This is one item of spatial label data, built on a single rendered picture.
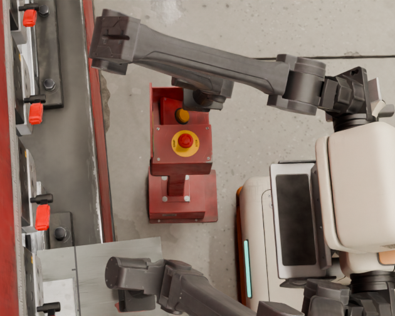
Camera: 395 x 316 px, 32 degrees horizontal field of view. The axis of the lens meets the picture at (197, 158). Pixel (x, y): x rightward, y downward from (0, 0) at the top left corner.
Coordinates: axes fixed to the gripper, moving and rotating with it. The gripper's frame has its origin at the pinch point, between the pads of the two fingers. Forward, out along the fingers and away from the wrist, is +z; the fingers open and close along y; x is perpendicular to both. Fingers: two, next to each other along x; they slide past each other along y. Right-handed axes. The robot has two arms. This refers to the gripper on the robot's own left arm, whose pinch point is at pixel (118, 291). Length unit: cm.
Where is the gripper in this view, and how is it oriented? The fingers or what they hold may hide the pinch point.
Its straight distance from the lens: 145.0
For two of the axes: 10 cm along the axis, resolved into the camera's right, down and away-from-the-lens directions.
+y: 1.2, 9.5, -2.9
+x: 8.4, 0.6, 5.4
